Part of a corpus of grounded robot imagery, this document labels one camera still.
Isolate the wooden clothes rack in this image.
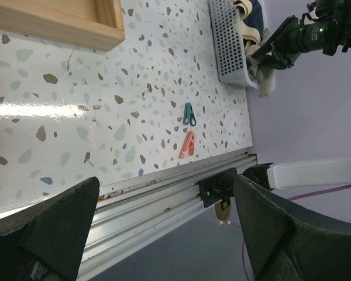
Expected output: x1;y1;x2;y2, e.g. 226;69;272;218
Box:
0;0;125;52

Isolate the aluminium table rail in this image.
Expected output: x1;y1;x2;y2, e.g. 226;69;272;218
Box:
77;149;258;280

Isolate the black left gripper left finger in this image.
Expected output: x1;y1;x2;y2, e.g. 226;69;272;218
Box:
0;177;100;280

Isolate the beige grey underwear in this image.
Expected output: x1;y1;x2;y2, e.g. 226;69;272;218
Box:
246;55;275;98

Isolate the pink clothespin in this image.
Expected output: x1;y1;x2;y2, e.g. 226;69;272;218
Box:
179;131;195;159

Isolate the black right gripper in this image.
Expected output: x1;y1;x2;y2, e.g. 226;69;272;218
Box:
245;16;305;70

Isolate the teal clothespin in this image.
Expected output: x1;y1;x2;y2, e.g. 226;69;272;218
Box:
183;102;197;126

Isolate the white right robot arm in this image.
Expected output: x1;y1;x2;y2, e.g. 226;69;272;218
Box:
247;0;351;70

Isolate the pile of clothes in basket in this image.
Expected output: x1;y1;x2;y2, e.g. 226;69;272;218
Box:
231;0;270;56

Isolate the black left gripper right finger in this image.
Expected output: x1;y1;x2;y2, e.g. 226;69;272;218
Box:
233;175;351;280

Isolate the white laundry basket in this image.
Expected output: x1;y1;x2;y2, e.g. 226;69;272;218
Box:
208;1;258;89

